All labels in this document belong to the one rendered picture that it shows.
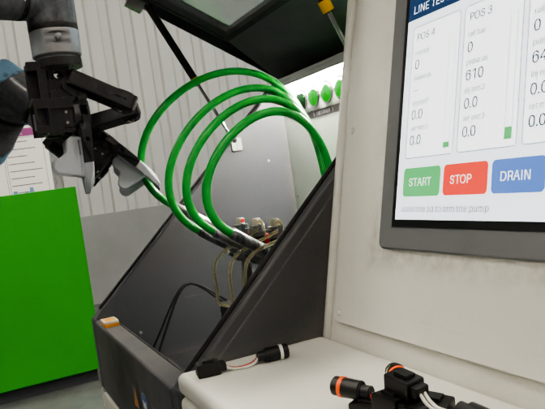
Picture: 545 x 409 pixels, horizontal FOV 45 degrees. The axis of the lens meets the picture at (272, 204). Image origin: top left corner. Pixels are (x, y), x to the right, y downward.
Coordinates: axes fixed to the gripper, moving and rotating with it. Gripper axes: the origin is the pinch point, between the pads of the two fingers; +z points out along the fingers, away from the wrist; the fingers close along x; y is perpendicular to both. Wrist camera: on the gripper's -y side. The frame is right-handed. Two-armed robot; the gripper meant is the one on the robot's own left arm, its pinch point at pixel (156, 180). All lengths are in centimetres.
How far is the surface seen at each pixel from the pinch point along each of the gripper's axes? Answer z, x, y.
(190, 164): 4.7, 15.3, -2.5
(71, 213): -74, -321, -11
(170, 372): 22.0, 16.9, 25.2
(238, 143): 4.9, -34.5, -26.3
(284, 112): 12.0, 21.3, -17.1
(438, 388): 43, 53, 10
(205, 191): 9.9, 22.0, 1.1
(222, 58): -117, -618, -287
